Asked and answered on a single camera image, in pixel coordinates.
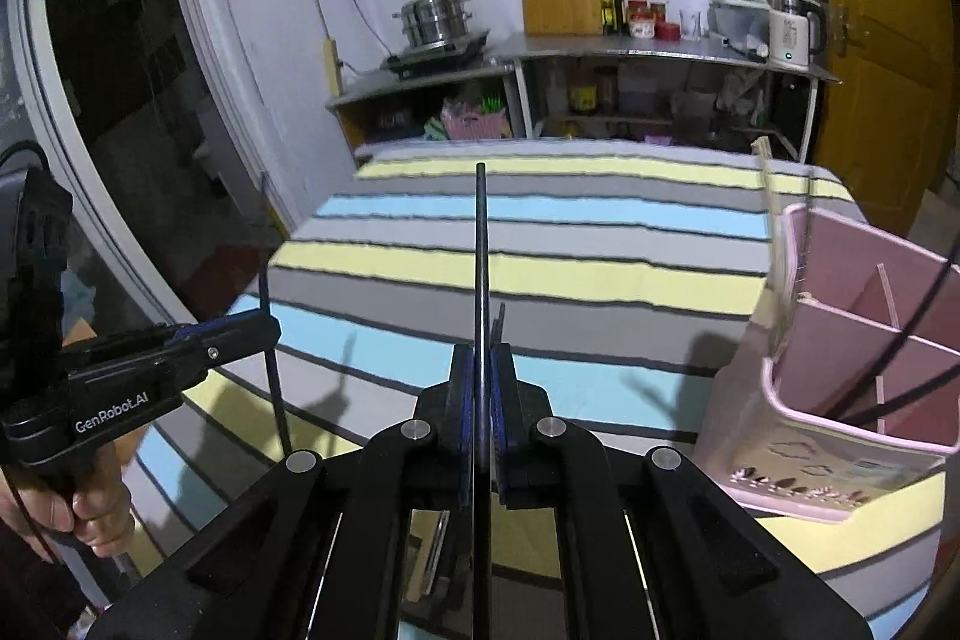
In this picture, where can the light wooden chopstick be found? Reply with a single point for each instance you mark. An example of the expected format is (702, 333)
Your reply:
(784, 280)
(765, 190)

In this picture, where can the white sliding door frame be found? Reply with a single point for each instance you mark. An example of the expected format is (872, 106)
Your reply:
(195, 10)

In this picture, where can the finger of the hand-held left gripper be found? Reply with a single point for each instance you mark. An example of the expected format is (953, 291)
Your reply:
(225, 344)
(199, 329)

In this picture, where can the yellow oil bottle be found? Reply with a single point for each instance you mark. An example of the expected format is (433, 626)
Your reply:
(604, 10)

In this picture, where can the clear glass cup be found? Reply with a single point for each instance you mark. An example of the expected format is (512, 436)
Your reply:
(691, 27)

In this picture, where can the pink woven basket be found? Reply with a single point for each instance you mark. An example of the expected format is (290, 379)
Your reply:
(472, 124)

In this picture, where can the white electric kettle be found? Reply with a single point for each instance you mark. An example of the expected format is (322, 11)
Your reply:
(787, 36)

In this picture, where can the red can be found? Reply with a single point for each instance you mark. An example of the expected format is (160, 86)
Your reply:
(667, 31)

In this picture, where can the person's left hand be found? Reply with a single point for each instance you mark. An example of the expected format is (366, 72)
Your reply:
(97, 505)

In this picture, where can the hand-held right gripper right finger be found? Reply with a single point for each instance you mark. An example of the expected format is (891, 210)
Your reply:
(501, 415)

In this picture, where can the steel steamer pot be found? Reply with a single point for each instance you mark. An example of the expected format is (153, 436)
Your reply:
(431, 21)

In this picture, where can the low steel shelf unit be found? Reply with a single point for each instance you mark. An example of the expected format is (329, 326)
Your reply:
(375, 85)

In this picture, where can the grey cloth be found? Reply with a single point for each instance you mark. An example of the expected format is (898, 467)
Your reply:
(739, 89)

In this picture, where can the red lid jar white label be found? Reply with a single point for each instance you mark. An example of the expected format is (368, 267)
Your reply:
(639, 24)

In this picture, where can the pink plastic utensil holder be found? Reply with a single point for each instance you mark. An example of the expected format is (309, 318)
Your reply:
(825, 460)

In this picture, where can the black induction cooker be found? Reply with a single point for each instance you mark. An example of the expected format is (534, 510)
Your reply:
(435, 57)

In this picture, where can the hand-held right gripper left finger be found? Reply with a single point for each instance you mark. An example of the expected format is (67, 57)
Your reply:
(461, 415)

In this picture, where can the yellow label bottle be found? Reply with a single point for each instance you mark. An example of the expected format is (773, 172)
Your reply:
(583, 100)

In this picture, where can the yellow wooden door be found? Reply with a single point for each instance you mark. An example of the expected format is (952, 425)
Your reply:
(877, 48)

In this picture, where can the beige power strip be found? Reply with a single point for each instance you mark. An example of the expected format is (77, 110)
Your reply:
(332, 70)

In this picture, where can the dark glass bottle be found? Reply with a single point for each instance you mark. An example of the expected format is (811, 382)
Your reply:
(617, 10)

